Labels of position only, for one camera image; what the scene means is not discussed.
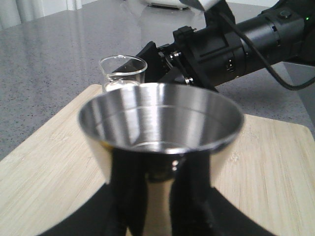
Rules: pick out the grey curtain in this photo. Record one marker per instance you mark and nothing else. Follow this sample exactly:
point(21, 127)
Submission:
point(15, 12)

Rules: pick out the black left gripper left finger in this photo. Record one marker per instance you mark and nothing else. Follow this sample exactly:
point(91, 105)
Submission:
point(115, 208)

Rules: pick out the small glass beaker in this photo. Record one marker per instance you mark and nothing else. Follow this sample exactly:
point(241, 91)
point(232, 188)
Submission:
point(120, 76)

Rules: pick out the wooden cutting board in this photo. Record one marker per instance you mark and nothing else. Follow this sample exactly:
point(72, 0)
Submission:
point(269, 175)

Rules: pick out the white appliance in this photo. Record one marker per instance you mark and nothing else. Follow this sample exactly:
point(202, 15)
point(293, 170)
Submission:
point(167, 3)

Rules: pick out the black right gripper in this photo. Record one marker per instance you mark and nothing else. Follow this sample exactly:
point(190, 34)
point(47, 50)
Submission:
point(202, 58)

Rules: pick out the steel double jigger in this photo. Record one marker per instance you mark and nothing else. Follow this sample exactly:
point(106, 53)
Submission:
point(162, 122)

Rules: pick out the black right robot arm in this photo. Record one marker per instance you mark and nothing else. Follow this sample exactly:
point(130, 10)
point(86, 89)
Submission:
point(283, 32)

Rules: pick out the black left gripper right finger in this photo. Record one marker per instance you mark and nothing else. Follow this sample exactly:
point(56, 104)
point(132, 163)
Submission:
point(198, 209)

